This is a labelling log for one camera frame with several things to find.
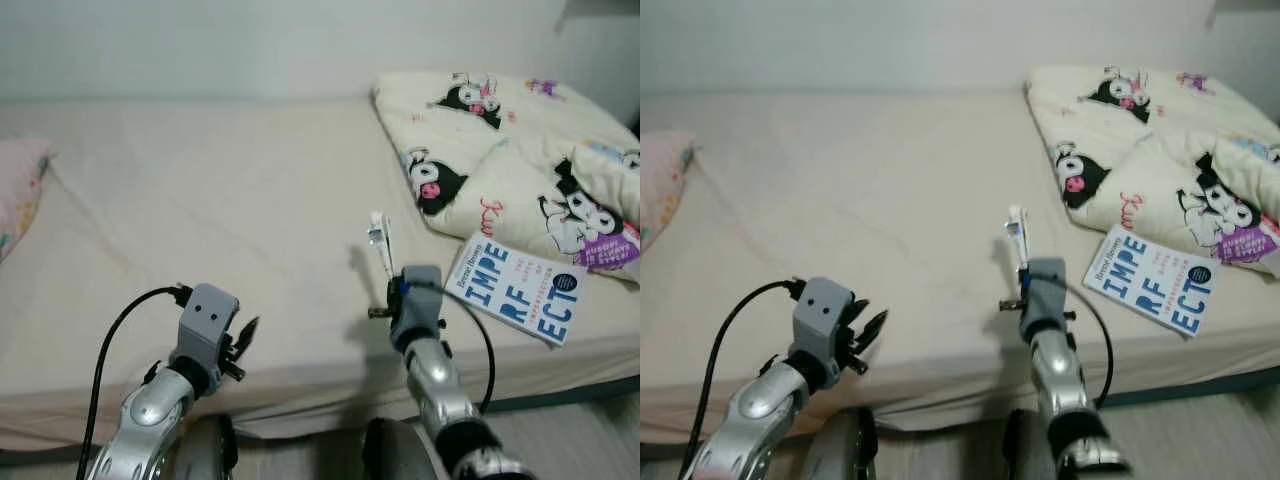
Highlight long white wrapper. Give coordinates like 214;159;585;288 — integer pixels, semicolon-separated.
1005;204;1031;273
366;210;398;283

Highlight white book blue letters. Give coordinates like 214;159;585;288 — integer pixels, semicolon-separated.
447;232;588;348
1083;224;1223;338

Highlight cream cartoon print quilt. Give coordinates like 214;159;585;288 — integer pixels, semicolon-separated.
1025;65;1280;279
372;70;641;286

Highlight pink patterned pillow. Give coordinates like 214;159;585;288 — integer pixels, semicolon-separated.
640;130;698;256
0;137;53;263

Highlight robot left leg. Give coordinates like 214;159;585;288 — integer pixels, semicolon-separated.
800;405;881;480
172;413;241;480

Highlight robot leg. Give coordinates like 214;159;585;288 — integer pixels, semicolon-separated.
360;417;433;480
800;405;881;480
172;413;241;480
1003;408;1061;480

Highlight bed with cream sheet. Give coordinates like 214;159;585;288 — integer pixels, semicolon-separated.
0;95;641;451
640;92;1280;446

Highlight robot right leg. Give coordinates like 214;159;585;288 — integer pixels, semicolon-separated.
1003;408;1061;480
360;417;433;480

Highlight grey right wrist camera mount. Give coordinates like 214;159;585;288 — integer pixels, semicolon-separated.
390;265;444;346
1020;257;1069;336

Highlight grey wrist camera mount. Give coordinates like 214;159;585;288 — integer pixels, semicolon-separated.
390;265;444;346
1020;257;1069;336
175;284;241;366
793;277;854;361

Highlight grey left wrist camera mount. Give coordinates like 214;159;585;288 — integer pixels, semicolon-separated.
175;284;241;366
793;277;854;361

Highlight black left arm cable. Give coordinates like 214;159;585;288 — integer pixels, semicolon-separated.
700;278;809;480
78;285;193;480

